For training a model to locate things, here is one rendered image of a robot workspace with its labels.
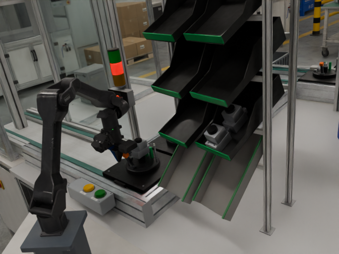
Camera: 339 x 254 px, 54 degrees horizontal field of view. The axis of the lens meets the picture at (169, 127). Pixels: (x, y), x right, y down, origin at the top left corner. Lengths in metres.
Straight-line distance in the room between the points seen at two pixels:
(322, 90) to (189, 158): 1.19
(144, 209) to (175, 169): 0.18
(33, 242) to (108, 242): 0.30
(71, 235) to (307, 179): 0.92
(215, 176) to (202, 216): 0.21
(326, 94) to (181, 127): 1.24
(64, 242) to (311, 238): 0.75
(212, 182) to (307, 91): 1.22
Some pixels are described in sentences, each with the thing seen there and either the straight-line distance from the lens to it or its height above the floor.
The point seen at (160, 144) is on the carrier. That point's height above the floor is 0.97.
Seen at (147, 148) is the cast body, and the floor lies 1.05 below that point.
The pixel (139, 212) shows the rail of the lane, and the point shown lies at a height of 0.92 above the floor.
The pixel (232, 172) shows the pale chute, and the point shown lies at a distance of 1.07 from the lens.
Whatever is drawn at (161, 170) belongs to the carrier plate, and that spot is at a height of 0.97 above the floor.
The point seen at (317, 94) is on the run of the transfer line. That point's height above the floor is 0.90.
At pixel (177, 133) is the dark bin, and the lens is 1.07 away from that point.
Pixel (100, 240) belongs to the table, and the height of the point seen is 0.86.
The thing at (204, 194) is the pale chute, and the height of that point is 1.01.
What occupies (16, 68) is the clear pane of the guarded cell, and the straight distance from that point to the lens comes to 2.47.
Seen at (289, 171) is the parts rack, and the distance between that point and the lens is 1.23.
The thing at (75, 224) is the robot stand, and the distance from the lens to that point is 1.03.
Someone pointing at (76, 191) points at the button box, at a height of 0.96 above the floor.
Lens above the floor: 1.68
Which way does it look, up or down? 25 degrees down
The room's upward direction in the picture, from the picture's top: 8 degrees counter-clockwise
